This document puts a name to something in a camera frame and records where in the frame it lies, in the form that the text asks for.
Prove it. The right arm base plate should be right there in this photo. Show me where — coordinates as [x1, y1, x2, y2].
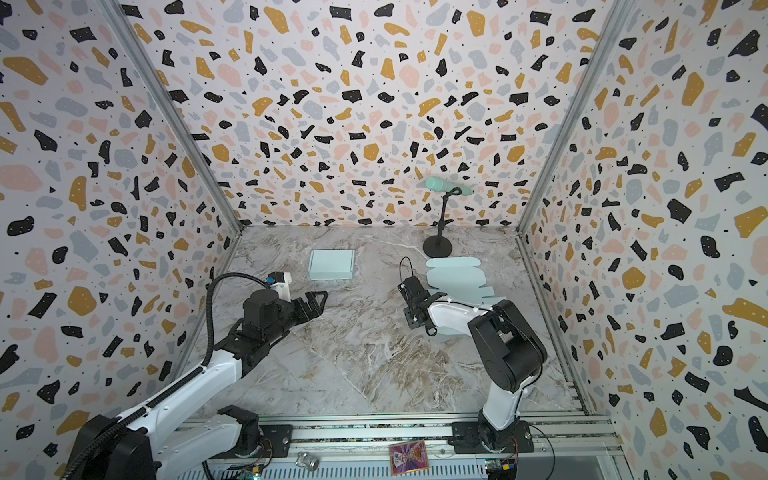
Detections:
[447, 420, 534, 455]

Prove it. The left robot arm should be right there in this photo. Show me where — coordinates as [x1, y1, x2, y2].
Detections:
[63, 289, 328, 479]

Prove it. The circuit board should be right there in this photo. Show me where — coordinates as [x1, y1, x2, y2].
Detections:
[235, 460, 271, 480]
[485, 456, 518, 480]

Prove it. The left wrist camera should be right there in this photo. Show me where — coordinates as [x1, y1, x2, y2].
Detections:
[266, 271, 292, 302]

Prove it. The circuit board right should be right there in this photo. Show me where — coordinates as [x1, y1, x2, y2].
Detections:
[485, 456, 518, 480]

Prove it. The circuit board left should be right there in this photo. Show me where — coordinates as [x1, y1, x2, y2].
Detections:
[235, 460, 271, 480]

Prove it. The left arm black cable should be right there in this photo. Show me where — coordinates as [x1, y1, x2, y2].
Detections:
[59, 272, 271, 480]

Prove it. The black microphone stand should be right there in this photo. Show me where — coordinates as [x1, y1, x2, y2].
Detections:
[422, 187, 462, 258]

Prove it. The mint paper box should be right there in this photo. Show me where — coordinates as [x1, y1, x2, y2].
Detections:
[426, 257, 500, 336]
[308, 249, 355, 281]

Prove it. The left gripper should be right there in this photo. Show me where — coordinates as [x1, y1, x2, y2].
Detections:
[268, 289, 330, 344]

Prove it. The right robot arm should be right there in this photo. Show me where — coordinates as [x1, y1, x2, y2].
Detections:
[398, 276, 547, 434]

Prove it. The aluminium mounting rail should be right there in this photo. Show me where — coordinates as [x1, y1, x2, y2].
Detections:
[262, 411, 633, 479]

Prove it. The colourful square card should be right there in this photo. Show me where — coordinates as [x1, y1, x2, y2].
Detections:
[389, 440, 429, 476]

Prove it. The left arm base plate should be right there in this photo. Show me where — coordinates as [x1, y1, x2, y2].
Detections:
[233, 424, 294, 459]

